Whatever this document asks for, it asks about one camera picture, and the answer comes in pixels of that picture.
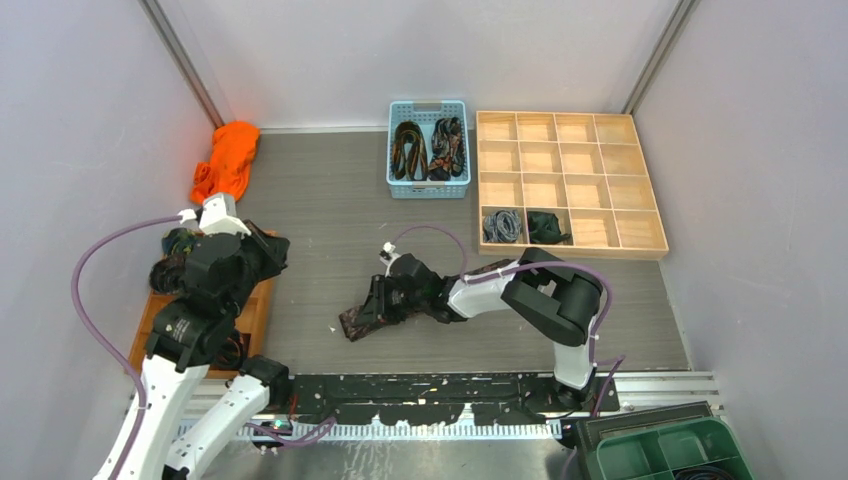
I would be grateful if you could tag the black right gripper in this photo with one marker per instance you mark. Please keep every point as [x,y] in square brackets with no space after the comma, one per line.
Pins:
[377,305]

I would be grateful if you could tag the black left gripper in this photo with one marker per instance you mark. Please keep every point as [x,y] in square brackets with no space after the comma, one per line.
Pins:
[275,247]

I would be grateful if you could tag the brown paisley patterned tie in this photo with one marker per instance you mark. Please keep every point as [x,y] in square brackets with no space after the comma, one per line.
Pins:
[473,294]

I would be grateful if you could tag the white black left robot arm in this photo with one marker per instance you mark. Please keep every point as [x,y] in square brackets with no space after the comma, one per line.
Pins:
[178,355]

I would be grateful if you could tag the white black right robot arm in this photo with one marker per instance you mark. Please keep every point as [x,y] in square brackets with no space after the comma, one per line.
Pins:
[565,302]

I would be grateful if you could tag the blue yellow rolled tie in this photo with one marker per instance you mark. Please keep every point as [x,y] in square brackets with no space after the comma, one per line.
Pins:
[179,242]

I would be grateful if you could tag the orange wooden compartment tray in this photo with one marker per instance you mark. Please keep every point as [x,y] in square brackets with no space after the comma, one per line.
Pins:
[253,321]

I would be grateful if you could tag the dark brown rolled tie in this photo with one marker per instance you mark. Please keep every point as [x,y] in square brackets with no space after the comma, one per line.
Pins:
[166,275]

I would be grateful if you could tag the black orange rolled tie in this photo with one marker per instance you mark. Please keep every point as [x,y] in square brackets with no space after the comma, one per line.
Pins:
[233,352]

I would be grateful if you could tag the grey patterned rolled tie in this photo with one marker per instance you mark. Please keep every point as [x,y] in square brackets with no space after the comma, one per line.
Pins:
[502,226]

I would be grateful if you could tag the orange cloth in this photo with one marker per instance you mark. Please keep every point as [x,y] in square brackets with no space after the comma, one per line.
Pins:
[228,169]

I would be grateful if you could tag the orange striped dark tie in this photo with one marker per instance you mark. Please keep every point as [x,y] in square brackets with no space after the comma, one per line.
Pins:
[408,154]

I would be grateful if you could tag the red floral dark tie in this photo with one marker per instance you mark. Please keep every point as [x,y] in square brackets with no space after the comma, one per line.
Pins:
[448,150]

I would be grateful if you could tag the dark green rolled tie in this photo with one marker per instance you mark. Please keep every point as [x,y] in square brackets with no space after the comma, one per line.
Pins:
[544,229]

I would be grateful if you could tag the light blue plastic basket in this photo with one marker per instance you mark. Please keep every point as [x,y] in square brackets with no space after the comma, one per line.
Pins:
[425,115]

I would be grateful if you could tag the light wooden compartment tray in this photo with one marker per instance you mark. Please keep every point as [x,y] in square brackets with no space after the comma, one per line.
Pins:
[586,168]

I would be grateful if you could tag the dark framed box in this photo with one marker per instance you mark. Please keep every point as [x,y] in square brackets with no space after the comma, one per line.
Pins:
[636,414]

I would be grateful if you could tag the green plastic bin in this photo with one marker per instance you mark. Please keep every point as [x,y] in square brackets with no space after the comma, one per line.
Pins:
[703,448]

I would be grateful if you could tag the perforated aluminium rail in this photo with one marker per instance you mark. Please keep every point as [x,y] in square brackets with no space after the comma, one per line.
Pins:
[403,431]

